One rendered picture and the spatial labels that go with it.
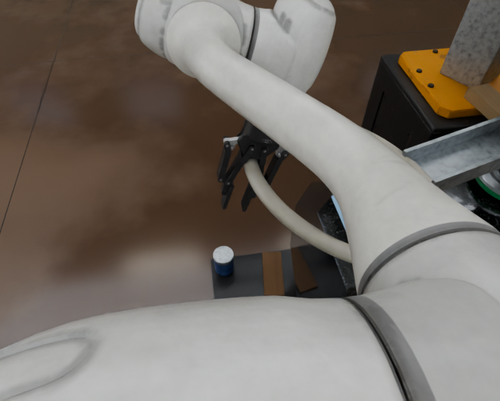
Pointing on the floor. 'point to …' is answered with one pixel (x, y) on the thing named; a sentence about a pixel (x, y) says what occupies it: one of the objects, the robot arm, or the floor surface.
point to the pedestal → (406, 110)
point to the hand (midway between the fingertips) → (237, 195)
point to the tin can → (223, 260)
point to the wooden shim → (273, 274)
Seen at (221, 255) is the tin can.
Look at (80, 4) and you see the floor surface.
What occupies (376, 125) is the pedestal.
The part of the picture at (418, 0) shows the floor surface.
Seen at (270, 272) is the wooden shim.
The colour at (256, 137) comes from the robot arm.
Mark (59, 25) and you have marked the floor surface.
